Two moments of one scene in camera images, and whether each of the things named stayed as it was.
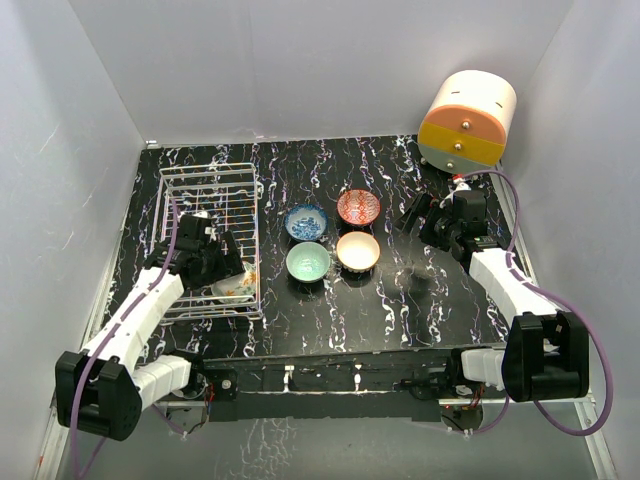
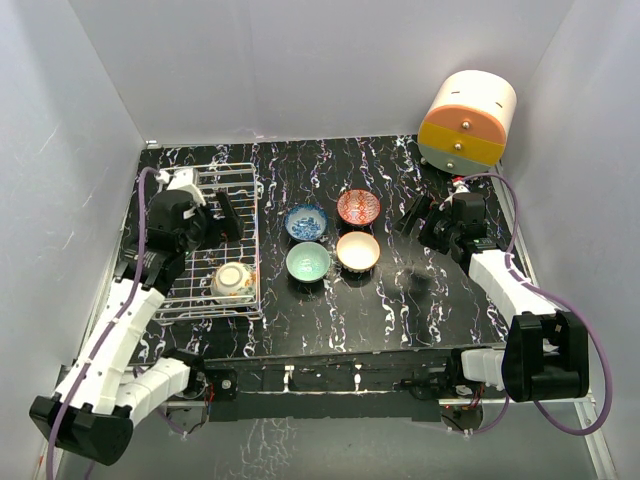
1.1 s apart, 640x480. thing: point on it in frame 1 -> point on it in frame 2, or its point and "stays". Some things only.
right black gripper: [405, 222] stays
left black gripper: [229, 265] -> [231, 226]
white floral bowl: [242, 285] stays
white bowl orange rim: [357, 251] stays
